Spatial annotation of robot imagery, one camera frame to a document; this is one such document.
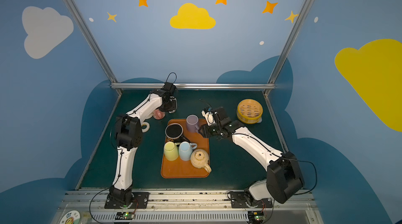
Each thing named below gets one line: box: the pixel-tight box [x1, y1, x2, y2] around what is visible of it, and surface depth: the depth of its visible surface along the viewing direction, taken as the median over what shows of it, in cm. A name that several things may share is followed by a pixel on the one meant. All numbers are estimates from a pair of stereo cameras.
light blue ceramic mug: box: [178, 141, 198, 162], surface depth 85 cm
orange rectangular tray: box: [160, 118, 211, 179], surface depth 86 cm
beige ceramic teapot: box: [190, 148, 212, 173], surface depth 82 cm
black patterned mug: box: [164, 122, 191, 143], surface depth 88 cm
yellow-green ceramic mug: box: [163, 141, 181, 162], surface depth 84 cm
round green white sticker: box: [59, 210, 81, 224], surface depth 64 cm
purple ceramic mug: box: [186, 114, 200, 134], surface depth 97 cm
